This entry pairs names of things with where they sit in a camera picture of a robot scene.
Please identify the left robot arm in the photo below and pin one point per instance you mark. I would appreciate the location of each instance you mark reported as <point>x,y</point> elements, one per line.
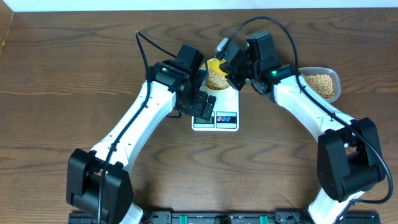
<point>98,181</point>

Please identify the clear plastic container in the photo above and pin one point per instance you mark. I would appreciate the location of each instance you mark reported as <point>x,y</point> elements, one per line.
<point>328,71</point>

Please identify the yellow measuring scoop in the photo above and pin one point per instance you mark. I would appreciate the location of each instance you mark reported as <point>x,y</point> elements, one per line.
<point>214,64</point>

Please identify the soybeans pile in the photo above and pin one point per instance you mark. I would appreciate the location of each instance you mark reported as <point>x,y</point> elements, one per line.
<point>322,84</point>

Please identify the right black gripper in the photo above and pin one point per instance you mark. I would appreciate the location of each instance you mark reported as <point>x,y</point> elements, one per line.
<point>232,77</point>

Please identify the soybeans in bowl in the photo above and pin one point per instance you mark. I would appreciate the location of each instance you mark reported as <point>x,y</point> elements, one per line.
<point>216,81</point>

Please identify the white digital kitchen scale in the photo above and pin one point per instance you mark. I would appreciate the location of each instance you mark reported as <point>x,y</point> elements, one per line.
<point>225,115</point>

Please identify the yellow bowl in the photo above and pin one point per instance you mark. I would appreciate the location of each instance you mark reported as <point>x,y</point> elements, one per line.
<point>203,87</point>

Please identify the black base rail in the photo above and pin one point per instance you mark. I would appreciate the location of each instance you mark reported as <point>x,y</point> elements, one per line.
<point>280,216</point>

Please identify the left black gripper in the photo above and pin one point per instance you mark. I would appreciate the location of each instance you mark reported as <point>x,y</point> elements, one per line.
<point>198,110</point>

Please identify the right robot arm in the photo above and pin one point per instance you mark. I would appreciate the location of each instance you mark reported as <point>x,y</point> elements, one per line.
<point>349,157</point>

